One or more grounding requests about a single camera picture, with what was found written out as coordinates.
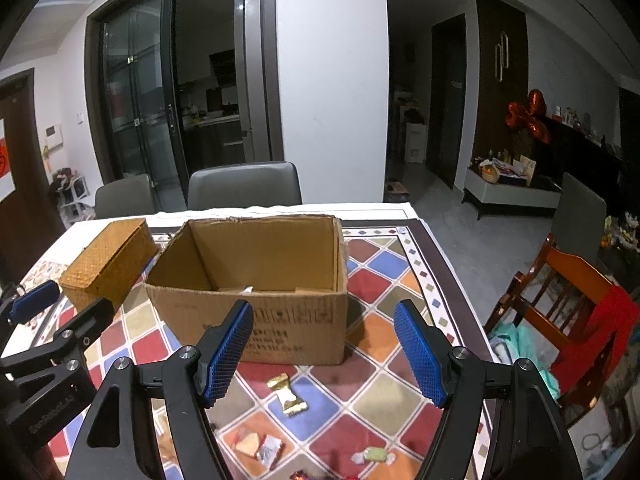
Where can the white shoe rack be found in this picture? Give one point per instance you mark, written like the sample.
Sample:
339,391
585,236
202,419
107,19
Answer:
75,195

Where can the woven rattan box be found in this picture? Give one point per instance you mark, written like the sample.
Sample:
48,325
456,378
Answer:
110,260

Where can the red foil balloon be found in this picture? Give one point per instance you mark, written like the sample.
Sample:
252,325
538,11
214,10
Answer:
532,120

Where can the wooden child chair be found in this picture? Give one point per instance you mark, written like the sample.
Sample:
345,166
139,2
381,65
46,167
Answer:
565,265

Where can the kitchen counter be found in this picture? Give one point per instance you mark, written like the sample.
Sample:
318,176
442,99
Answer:
215,140

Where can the gold candy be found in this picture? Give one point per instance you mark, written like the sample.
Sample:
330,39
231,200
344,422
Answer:
286,395

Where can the red door poster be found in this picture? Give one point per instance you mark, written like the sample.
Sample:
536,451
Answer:
5,160

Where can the white intercom panel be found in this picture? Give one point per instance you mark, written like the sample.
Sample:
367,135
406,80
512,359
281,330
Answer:
53,135

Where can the orange snack packet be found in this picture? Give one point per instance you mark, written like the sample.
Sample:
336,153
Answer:
246,444

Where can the silver refrigerator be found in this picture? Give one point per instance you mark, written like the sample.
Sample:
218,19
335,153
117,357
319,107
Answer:
247,85

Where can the green white candy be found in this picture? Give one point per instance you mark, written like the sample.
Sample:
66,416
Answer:
372,455

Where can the dark wardrobe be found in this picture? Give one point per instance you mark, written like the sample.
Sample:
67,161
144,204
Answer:
490,110

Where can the low white cabinet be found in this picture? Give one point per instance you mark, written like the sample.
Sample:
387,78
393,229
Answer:
505,195

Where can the silver red snack packet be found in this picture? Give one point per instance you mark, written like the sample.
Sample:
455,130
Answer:
270,451

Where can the small woven basket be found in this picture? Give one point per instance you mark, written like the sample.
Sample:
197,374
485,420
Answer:
490,174

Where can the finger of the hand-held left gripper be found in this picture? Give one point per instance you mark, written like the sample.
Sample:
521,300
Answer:
32,301
85,322

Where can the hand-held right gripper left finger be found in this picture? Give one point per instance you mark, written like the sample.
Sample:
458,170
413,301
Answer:
227,355

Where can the flower bunch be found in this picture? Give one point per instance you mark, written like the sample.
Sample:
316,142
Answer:
622,232

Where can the sliding glass door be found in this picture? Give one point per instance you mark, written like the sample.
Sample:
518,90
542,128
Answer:
135,110

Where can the grey dining chair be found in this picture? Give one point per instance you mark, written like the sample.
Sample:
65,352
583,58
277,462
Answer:
582,215
125,197
245,185

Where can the dark sideboard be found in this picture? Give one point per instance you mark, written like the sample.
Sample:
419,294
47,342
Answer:
580,155

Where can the black range hood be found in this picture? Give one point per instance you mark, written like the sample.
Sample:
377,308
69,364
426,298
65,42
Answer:
222,67

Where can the cardboard box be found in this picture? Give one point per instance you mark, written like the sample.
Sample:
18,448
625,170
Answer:
300,320

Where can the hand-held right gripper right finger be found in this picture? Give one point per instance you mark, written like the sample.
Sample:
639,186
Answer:
420,355

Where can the teal cloth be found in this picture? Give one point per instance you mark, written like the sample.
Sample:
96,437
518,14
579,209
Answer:
522,345

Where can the floral placemat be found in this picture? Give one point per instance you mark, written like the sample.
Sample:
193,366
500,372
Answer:
42,272

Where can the dark interior door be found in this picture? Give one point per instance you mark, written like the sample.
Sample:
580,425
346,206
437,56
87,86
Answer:
447,110

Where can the white hallway box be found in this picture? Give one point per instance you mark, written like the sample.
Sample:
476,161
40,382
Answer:
415,142

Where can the red cloth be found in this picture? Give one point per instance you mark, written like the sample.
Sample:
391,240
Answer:
610,320

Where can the dark red snack packet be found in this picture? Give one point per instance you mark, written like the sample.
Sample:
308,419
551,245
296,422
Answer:
301,475

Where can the brown wooden door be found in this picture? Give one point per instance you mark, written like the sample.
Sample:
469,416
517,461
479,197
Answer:
25,200

